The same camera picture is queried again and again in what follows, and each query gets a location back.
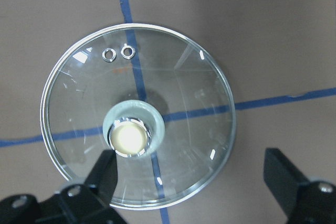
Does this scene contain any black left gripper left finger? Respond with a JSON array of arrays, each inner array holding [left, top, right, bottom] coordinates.
[[52, 149, 119, 224]]

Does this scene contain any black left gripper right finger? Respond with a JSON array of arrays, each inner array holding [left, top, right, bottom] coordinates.
[[263, 148, 335, 223]]

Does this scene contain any glass pot lid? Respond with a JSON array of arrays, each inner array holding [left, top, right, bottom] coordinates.
[[40, 23, 236, 210]]

